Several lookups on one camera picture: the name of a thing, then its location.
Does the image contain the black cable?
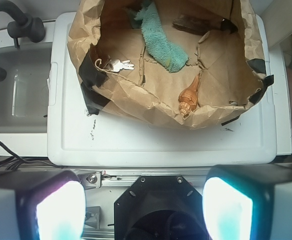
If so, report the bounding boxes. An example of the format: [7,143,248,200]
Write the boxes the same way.
[0,134,51,172]

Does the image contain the black faucet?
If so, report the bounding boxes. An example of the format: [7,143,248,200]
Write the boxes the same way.
[0,0,46,82]

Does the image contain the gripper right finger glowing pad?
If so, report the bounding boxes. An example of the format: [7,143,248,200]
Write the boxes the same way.
[202,163,292,240]

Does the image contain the aluminium extrusion rail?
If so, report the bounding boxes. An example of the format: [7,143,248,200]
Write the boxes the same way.
[75,167,210,188]

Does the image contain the silver keys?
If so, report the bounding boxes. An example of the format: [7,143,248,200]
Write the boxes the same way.
[104,59,134,73]

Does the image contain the crumpled brown paper bag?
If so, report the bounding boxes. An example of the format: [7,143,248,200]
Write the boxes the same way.
[68,0,273,130]

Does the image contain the dark wood piece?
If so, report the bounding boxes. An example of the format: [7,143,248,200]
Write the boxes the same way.
[172,15,223,36]

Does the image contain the white plastic cooler lid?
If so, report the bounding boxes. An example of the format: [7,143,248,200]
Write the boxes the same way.
[47,12,277,168]

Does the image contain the tan string on keys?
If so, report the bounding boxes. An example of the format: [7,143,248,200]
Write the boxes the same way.
[95,58,161,101]

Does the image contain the grey sink basin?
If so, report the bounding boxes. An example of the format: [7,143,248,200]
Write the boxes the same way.
[0,42,52,134]

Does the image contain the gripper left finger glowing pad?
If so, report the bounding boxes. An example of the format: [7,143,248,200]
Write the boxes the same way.
[0,170,86,240]

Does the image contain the orange spiral seashell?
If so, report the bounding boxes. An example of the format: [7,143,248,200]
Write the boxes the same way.
[178,74,200,118]

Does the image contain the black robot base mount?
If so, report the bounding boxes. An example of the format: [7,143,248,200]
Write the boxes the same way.
[114,175,210,240]

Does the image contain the teal terry cloth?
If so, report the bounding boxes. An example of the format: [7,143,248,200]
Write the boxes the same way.
[125,0,189,73]

